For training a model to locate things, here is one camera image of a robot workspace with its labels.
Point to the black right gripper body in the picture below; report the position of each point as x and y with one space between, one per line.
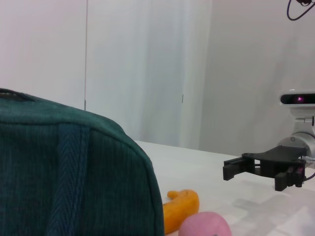
275 159

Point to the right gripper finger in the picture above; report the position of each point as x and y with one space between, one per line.
281 183
231 172

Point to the pink peach toy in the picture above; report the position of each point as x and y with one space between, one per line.
204 225

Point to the yellow banana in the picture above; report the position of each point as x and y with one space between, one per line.
180 209

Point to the teal insulated lunch bag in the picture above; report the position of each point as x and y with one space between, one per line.
73 172

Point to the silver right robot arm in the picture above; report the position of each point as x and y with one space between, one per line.
300 140

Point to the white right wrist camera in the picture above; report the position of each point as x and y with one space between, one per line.
295 99

